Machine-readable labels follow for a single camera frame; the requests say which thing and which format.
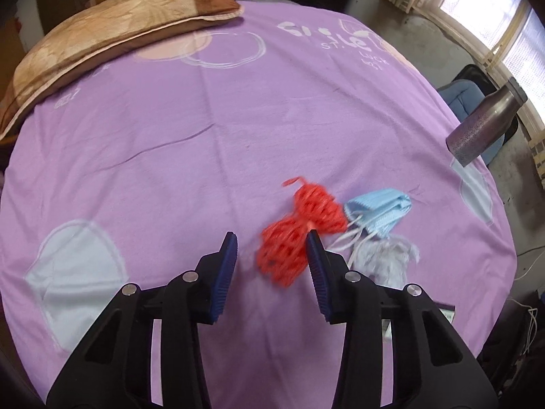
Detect red foam net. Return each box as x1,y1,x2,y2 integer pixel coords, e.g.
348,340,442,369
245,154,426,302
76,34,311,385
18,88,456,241
256,177,347,287

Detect white cable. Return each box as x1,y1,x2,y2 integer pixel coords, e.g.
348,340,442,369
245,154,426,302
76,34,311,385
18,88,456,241
511,298,539,354

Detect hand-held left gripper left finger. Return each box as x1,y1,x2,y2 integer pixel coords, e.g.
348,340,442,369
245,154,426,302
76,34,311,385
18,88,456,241
46,231,238,409

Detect brown satin pillow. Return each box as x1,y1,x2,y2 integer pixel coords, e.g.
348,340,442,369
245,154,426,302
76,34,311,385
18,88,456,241
0,0,241,141

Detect grey wrapper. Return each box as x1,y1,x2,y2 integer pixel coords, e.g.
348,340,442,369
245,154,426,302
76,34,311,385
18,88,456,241
349,239,420,290

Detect blue face mask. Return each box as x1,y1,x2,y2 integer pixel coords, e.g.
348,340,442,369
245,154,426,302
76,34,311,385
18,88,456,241
330,188,413,254

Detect grey metal bottle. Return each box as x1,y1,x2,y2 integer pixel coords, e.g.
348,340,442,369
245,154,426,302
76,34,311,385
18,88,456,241
446,77,529,167

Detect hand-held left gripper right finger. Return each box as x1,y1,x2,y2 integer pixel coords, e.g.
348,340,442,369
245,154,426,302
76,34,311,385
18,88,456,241
307,229,500,409

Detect purple printed blanket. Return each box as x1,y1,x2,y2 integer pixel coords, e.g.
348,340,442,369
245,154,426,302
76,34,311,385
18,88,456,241
0,0,518,409

